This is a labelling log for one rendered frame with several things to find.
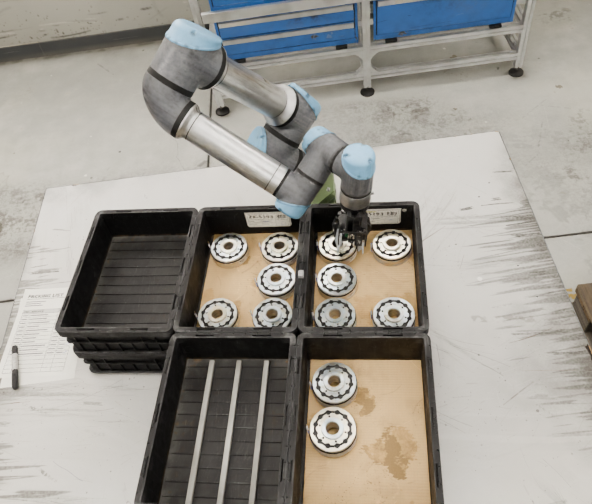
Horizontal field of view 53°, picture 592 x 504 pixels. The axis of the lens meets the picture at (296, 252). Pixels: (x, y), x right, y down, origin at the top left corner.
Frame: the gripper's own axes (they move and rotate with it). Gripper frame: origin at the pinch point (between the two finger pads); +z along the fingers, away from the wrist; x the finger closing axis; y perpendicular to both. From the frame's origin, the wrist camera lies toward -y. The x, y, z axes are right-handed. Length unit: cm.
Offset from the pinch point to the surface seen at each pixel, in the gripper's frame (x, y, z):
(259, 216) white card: -25.0, -7.0, -2.1
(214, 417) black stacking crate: -30, 48, 6
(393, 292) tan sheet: 11.4, 13.9, 1.2
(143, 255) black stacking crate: -58, 0, 9
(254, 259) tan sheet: -25.9, 2.3, 5.3
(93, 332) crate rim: -61, 31, -1
